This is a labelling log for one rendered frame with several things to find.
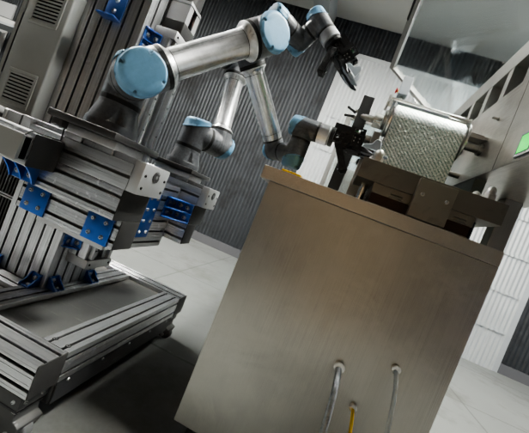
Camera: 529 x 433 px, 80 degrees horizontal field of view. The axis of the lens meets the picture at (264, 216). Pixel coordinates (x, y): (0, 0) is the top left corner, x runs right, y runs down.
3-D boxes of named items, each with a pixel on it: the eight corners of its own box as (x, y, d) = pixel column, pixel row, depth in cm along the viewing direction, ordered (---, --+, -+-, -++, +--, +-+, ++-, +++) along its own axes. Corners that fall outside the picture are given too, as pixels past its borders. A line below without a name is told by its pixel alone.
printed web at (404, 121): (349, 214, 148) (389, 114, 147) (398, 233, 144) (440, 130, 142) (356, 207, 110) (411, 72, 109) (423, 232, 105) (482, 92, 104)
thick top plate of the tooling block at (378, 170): (352, 184, 107) (359, 167, 107) (473, 227, 99) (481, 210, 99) (356, 174, 92) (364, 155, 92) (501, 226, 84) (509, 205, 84)
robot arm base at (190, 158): (158, 156, 137) (167, 135, 136) (174, 163, 151) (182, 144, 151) (188, 167, 134) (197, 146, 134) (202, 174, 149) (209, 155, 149)
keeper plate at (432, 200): (404, 215, 89) (419, 179, 88) (440, 228, 87) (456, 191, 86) (407, 214, 86) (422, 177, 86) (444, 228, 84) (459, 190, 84)
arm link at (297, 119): (288, 137, 121) (295, 117, 121) (314, 147, 119) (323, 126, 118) (285, 131, 113) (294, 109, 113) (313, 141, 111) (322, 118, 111)
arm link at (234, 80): (194, 150, 150) (222, 48, 156) (217, 162, 161) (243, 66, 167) (209, 149, 142) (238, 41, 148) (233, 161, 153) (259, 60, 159)
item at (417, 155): (369, 176, 110) (389, 127, 110) (436, 200, 106) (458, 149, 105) (369, 176, 110) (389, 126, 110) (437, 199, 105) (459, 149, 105)
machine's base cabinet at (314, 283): (281, 293, 339) (310, 219, 338) (337, 319, 326) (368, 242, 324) (158, 449, 93) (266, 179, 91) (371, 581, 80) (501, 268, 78)
